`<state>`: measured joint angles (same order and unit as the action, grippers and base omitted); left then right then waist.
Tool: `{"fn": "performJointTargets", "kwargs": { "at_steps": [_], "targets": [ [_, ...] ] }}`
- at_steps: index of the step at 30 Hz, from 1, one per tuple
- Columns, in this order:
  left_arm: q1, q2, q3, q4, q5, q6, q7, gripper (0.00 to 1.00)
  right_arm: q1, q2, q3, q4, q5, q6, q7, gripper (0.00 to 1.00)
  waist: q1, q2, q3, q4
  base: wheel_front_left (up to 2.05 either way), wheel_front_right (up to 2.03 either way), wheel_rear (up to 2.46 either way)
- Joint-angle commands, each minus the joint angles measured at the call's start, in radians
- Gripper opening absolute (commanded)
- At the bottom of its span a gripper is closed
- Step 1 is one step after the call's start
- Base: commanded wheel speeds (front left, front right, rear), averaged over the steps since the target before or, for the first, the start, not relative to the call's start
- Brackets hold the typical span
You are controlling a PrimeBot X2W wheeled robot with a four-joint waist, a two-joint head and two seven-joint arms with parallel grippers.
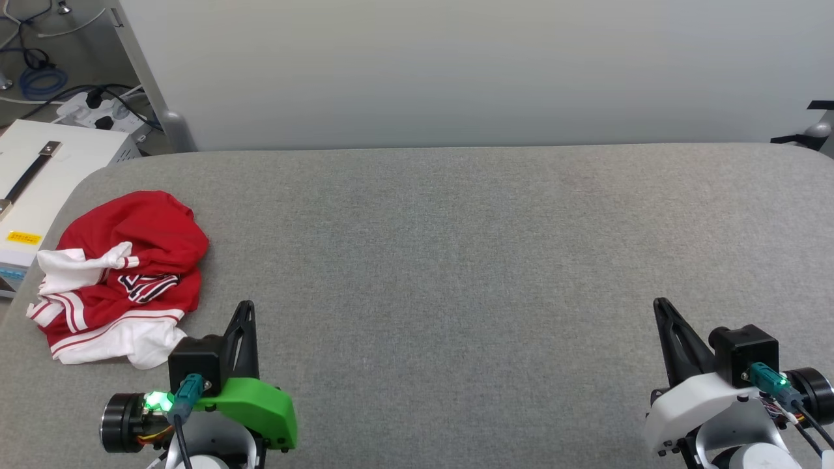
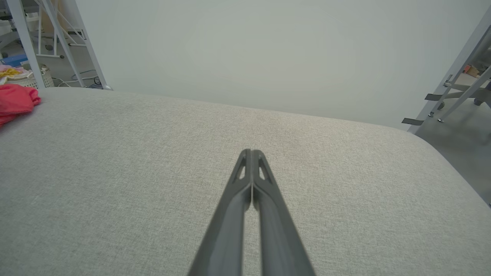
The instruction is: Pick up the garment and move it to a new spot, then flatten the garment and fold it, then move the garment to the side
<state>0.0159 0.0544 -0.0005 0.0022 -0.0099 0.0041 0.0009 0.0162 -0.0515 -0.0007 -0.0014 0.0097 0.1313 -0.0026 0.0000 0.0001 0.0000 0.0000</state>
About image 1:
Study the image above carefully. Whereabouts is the red and white basketball jersey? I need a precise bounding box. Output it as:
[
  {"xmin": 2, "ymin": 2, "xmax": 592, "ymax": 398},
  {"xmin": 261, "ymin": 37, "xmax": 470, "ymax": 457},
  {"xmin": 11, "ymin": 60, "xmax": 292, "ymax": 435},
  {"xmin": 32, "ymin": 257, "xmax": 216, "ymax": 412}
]
[{"xmin": 26, "ymin": 190, "xmax": 210, "ymax": 370}]

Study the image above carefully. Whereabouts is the white partition panel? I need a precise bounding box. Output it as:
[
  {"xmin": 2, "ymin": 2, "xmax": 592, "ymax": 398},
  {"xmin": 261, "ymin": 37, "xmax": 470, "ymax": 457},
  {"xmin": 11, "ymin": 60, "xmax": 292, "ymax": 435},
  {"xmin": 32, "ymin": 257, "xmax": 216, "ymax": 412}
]
[{"xmin": 108, "ymin": 0, "xmax": 834, "ymax": 154}]

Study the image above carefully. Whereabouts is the white power strip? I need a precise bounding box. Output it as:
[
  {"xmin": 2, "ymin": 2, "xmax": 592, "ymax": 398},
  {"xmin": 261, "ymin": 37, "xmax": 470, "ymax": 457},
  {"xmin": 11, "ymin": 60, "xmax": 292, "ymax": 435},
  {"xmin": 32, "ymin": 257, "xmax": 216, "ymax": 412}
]
[{"xmin": 55, "ymin": 88, "xmax": 152, "ymax": 141}]

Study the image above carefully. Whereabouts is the teal plug left camera cable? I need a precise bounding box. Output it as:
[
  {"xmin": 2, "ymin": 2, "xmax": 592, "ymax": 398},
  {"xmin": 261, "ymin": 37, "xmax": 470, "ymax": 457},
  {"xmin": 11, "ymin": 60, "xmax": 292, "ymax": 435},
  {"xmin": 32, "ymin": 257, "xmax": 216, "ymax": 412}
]
[{"xmin": 171, "ymin": 373, "xmax": 204, "ymax": 469}]

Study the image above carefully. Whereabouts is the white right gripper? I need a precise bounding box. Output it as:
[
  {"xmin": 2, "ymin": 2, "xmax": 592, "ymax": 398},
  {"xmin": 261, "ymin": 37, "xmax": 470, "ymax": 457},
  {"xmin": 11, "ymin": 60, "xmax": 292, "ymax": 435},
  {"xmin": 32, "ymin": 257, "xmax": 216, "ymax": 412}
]
[{"xmin": 644, "ymin": 298, "xmax": 792, "ymax": 457}]

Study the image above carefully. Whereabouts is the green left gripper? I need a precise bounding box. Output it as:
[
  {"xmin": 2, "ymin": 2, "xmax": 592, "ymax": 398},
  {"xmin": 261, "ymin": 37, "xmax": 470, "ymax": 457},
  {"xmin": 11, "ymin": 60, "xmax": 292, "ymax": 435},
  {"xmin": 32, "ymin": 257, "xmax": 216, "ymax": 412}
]
[{"xmin": 195, "ymin": 300, "xmax": 298, "ymax": 451}]

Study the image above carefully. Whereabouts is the blue coiled cable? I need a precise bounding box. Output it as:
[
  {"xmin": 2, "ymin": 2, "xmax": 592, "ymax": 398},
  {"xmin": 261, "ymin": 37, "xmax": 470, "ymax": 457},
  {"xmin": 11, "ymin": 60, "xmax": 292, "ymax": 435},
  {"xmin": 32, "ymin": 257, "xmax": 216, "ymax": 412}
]
[{"xmin": 18, "ymin": 64, "xmax": 68, "ymax": 100}]

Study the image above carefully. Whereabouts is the teal plug right camera cable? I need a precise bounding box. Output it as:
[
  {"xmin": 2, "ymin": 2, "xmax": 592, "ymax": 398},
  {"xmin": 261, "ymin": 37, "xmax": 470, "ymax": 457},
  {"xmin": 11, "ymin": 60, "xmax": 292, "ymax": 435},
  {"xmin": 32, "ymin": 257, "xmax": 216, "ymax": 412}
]
[{"xmin": 743, "ymin": 363, "xmax": 834, "ymax": 450}]

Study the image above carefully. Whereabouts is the teal plug camera cable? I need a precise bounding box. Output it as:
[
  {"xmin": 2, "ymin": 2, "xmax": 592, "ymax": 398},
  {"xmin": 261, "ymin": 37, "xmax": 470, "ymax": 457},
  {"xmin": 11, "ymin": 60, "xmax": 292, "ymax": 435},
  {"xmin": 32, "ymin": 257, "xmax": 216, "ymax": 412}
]
[
  {"xmin": 171, "ymin": 373, "xmax": 204, "ymax": 469},
  {"xmin": 743, "ymin": 363, "xmax": 834, "ymax": 450}
]

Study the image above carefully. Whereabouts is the white equipment box black handle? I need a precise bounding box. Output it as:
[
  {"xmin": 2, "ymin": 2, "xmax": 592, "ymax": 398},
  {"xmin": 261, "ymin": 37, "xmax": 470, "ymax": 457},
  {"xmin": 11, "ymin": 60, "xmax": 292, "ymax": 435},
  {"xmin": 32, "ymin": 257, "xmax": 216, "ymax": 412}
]
[{"xmin": 0, "ymin": 119, "xmax": 141, "ymax": 299}]

